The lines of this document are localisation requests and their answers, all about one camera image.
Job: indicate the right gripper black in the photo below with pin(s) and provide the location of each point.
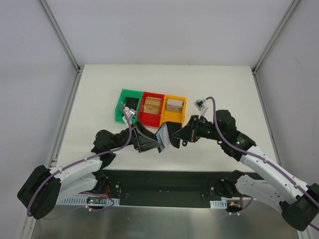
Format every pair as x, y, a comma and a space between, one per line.
195, 128

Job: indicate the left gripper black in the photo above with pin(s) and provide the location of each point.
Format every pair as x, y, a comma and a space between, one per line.
137, 138

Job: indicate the black leather card holder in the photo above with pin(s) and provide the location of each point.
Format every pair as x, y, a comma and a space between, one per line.
165, 134

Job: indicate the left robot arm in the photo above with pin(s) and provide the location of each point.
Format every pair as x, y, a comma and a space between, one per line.
45, 187

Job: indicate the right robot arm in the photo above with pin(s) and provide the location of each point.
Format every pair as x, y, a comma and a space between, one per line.
296, 200

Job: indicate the white cards in orange bin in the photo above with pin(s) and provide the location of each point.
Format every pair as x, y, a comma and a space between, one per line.
174, 105

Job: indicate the wooden cards in red bin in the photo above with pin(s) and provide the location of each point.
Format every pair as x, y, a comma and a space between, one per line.
152, 105

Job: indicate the red plastic bin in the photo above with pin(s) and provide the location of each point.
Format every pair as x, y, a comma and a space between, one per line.
150, 119

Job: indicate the orange plastic bin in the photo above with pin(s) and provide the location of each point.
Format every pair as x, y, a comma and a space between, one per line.
173, 116

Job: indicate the green plastic bin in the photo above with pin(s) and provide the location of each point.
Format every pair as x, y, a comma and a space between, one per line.
128, 99

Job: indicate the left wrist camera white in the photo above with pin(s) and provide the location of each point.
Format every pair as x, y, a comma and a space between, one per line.
128, 114

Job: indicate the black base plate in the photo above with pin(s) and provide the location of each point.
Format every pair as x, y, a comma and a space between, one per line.
181, 189

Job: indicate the right white cable duct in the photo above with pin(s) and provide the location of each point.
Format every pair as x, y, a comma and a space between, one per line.
221, 204

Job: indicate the white cable duct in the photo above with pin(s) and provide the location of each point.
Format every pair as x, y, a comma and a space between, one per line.
221, 204
89, 200

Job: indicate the left aluminium frame post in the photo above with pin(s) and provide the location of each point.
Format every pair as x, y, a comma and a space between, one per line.
59, 34

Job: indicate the aluminium frame post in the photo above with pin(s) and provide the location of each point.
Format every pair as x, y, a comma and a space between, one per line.
276, 34
59, 34

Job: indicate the left white cable duct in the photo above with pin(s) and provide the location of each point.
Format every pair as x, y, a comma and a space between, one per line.
89, 200

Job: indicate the right aluminium frame post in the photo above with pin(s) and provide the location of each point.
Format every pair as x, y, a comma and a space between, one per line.
276, 34

